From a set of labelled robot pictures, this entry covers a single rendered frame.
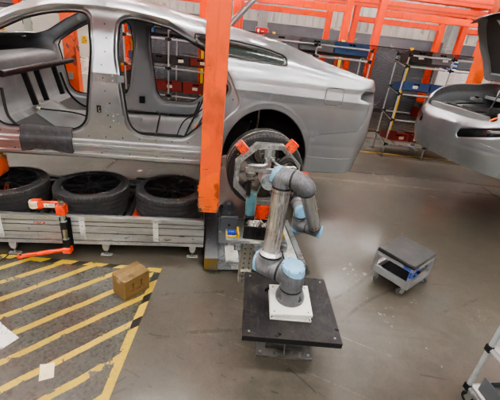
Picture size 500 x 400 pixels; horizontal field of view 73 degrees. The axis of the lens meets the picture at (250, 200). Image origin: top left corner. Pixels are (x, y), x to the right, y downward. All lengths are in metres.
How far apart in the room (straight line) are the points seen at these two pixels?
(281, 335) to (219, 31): 1.98
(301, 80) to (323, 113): 0.37
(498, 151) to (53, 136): 4.43
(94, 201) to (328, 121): 2.20
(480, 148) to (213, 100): 3.09
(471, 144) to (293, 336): 3.19
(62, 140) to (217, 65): 1.59
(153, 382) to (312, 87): 2.54
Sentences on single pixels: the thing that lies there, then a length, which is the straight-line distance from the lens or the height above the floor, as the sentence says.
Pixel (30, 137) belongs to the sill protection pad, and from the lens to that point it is 3.51.
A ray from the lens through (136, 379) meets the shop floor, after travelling 2.34.
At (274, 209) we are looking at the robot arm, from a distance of 2.04.
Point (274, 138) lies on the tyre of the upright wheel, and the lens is 2.82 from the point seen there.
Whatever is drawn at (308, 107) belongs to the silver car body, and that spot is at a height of 1.36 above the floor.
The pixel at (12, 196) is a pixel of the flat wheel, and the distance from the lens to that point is 3.46.
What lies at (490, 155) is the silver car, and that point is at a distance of 4.54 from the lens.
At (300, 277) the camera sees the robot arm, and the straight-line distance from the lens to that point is 2.14.
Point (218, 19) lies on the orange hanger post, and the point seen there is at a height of 1.95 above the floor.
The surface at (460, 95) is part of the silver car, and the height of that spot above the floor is 1.43.
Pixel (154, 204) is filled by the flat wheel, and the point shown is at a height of 0.47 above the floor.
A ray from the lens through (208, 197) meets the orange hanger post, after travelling 2.79.
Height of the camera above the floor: 1.87
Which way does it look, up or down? 25 degrees down
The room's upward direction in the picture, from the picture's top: 7 degrees clockwise
